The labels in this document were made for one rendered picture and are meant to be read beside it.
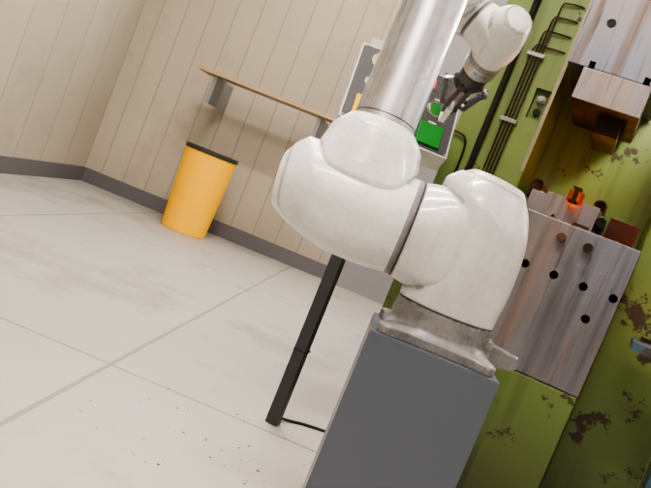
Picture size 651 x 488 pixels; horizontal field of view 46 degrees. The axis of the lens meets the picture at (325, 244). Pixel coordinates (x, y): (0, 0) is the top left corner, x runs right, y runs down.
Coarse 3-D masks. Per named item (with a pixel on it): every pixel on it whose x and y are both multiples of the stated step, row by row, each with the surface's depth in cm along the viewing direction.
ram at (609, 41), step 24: (600, 0) 223; (624, 0) 221; (648, 0) 219; (600, 24) 223; (624, 24) 220; (648, 24) 218; (576, 48) 224; (600, 48) 222; (624, 48) 220; (648, 48) 218; (576, 72) 233; (624, 72) 220; (648, 72) 218
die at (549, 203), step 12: (540, 192) 226; (552, 192) 225; (528, 204) 227; (540, 204) 226; (552, 204) 224; (564, 204) 223; (588, 204) 221; (564, 216) 223; (576, 216) 222; (588, 216) 221
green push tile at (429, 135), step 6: (420, 120) 222; (420, 126) 221; (426, 126) 221; (432, 126) 222; (420, 132) 220; (426, 132) 221; (432, 132) 221; (438, 132) 222; (420, 138) 219; (426, 138) 220; (432, 138) 220; (438, 138) 221; (426, 144) 219; (432, 144) 220; (438, 144) 220
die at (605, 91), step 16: (592, 80) 223; (608, 80) 221; (624, 80) 220; (576, 96) 224; (592, 96) 222; (608, 96) 221; (624, 96) 219; (640, 96) 218; (576, 112) 243; (592, 112) 234; (608, 112) 226; (624, 112) 219; (640, 112) 218; (592, 128) 257; (624, 128) 238
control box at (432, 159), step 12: (360, 48) 227; (372, 48) 228; (360, 60) 225; (372, 60) 226; (360, 72) 223; (348, 84) 221; (360, 84) 222; (348, 96) 219; (432, 96) 227; (456, 96) 229; (348, 108) 218; (432, 120) 224; (444, 132) 223; (420, 144) 219; (444, 144) 222; (432, 156) 220; (444, 156) 220; (432, 168) 226
